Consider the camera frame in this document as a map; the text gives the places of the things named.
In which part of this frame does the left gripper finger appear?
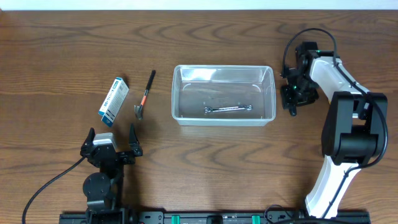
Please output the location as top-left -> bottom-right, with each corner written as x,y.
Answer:
128,123 -> 140,152
82,128 -> 95,147

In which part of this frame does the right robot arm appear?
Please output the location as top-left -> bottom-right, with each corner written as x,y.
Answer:
280,42 -> 388,219

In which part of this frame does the blue white screwdriver box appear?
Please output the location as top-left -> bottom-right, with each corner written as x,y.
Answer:
98,77 -> 129,127

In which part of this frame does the silver combination wrench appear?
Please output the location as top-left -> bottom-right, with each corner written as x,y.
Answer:
204,105 -> 253,114

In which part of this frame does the clear plastic storage container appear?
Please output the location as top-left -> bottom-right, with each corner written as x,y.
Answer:
172,65 -> 276,126

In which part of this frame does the black mounting rail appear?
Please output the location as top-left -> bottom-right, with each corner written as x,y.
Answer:
58,210 -> 371,224

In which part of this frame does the slim black yellow screwdriver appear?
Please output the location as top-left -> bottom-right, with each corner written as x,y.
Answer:
289,105 -> 297,116

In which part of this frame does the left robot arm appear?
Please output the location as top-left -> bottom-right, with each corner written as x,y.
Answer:
80,124 -> 143,224

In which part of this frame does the small black handled hammer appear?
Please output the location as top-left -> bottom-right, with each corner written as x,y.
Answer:
134,70 -> 156,119

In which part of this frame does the left black cable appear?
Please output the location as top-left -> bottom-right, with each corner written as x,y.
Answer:
21,155 -> 88,224

